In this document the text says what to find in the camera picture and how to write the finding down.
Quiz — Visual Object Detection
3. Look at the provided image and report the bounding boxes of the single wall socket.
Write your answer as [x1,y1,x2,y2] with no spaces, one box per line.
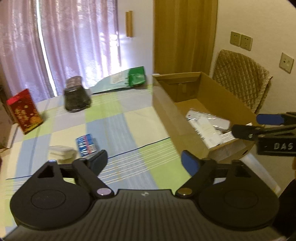
[279,53,294,74]

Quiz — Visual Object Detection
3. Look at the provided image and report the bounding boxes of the checkered tablecloth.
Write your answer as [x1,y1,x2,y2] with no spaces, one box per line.
[0,85,280,232]

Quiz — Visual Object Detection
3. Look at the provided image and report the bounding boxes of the double wall socket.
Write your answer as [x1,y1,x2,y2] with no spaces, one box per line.
[230,32,253,51]

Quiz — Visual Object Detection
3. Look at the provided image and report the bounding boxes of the wooden wall bracket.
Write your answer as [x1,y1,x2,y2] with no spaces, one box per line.
[125,11,133,38]

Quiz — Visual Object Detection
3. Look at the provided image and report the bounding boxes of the pink sheer curtain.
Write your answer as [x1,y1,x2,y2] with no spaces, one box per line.
[1,1,121,102]

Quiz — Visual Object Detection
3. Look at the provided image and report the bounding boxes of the white power adapter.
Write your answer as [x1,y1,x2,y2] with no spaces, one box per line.
[49,146,76,161]

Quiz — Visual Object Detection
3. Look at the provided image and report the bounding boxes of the dark plastic wrapped container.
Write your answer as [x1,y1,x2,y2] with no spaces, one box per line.
[64,76,91,113]

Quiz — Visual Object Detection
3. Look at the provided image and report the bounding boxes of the brown cardboard box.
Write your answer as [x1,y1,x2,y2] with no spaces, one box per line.
[152,72,257,163]

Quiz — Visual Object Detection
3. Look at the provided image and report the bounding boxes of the green flat package bag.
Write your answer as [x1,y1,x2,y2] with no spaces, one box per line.
[90,66,146,94]

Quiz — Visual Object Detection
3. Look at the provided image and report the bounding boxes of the white remote control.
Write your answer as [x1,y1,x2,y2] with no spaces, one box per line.
[189,117,223,149]

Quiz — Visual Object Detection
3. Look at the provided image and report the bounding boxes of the white barcode medicine box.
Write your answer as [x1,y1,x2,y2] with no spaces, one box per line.
[218,123,253,145]

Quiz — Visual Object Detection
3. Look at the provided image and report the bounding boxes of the blue tissue pack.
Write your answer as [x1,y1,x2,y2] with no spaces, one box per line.
[76,133,97,158]

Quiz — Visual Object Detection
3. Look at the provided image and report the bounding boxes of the red gift box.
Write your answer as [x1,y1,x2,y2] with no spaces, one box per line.
[6,89,43,135]

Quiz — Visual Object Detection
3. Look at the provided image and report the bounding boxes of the quilted tan chair cover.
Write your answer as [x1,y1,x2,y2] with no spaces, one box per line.
[213,49,272,114]

